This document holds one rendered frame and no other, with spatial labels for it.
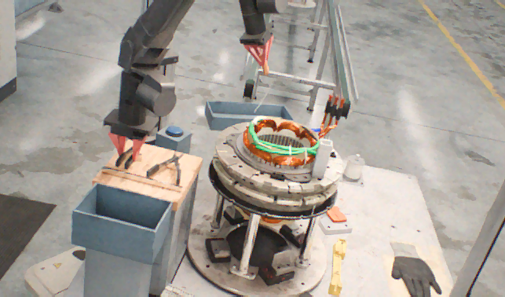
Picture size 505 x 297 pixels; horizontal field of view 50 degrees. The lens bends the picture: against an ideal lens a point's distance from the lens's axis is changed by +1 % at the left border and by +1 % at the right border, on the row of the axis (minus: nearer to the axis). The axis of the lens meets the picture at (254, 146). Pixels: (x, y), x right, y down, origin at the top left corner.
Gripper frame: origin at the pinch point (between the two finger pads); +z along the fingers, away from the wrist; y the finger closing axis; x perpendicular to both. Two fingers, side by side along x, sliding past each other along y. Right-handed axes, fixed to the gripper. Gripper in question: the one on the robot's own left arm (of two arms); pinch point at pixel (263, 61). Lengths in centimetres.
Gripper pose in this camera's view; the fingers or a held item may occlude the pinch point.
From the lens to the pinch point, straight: 150.0
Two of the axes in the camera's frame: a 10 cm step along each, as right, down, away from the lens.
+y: 3.5, -5.7, 7.4
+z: 2.1, 8.2, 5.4
